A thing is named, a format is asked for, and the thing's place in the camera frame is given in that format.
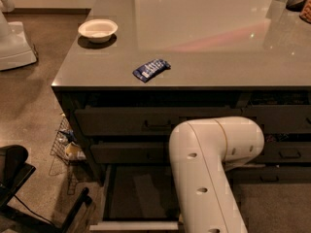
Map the grey drawer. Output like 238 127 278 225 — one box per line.
226 166 311 183
242 105 311 134
254 142 311 164
90 142 168 164
89 164 184 233
75 107 241 136

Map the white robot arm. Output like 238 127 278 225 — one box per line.
169 116 264 233

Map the grey drawer cabinet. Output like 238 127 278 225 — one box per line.
52 0 311 180

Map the blue snack packet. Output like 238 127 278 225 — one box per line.
132 59 171 83

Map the white paper bowl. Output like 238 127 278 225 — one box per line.
78 19 118 44

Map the white mobile robot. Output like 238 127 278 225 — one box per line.
0 0 38 71

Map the orange woven object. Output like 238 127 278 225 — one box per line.
299 0 311 23

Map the wire basket with items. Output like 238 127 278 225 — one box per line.
48 114 87 196

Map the black cable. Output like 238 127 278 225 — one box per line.
13 193 61 229

